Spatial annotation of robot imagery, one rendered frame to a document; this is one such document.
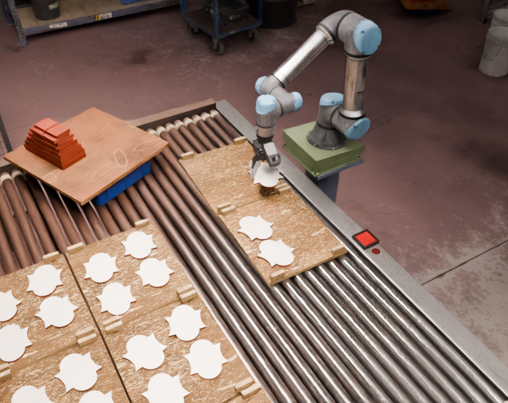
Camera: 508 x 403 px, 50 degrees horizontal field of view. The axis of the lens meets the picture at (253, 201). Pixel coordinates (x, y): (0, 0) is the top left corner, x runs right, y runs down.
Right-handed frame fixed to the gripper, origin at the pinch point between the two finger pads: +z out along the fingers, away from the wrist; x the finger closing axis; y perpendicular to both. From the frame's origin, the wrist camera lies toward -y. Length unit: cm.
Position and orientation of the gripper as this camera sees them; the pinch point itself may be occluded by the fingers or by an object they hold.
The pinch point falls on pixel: (266, 175)
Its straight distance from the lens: 228.6
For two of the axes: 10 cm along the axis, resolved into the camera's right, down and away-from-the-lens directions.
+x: -9.5, 2.0, -2.4
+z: -0.1, 7.5, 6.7
